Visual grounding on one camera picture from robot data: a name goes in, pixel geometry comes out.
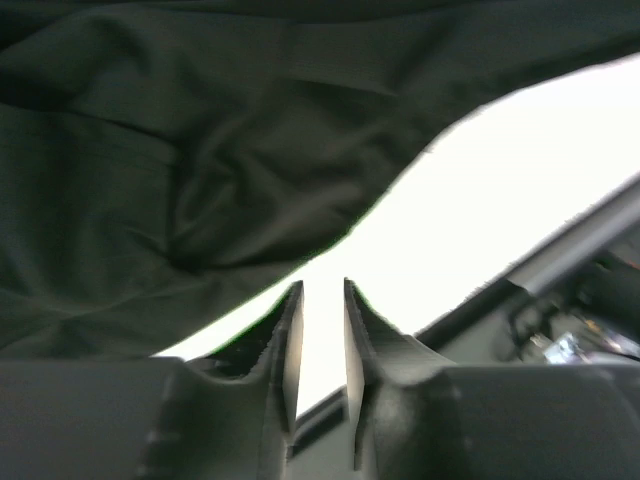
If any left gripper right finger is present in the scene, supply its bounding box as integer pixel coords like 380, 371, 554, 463
343, 278, 450, 470

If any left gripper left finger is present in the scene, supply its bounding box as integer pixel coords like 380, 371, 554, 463
187, 281, 304, 460

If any black t shirt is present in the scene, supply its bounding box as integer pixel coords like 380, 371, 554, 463
1, 1, 639, 359

